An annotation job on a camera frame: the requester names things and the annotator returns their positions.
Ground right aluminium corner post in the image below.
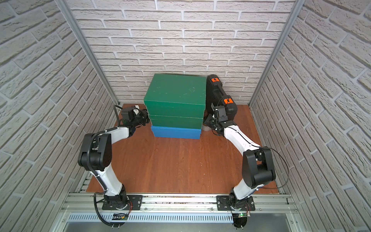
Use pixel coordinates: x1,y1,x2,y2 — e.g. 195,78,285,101
248,0,305,107

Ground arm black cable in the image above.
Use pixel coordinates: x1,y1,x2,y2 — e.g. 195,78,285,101
83,104,131,227
210,97,290,190

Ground blue shoebox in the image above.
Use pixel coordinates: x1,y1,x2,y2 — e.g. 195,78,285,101
151,126,202,139

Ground left aluminium corner post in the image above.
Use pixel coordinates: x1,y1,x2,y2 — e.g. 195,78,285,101
56,0,120,105

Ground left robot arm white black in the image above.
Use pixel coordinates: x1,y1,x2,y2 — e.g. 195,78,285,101
77,105,150,210

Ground black tool case orange latches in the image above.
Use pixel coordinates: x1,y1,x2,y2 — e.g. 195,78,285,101
206,74,238,120

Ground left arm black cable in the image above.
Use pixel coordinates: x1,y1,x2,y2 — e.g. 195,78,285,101
83,104,131,227

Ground aluminium corner post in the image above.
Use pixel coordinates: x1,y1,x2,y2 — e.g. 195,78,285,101
56,0,120,105
248,0,305,107

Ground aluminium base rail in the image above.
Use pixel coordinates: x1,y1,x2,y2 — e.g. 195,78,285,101
51,193,304,232

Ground green shoebox front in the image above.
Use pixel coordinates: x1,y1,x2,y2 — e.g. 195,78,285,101
149,115,203,129

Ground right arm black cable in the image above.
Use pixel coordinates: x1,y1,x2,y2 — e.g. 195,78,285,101
210,97,290,190

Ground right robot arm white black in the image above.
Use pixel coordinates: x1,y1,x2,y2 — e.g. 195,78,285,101
204,104,276,210

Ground green shoebox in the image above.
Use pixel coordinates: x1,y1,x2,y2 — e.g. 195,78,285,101
149,115,203,129
144,73,206,118

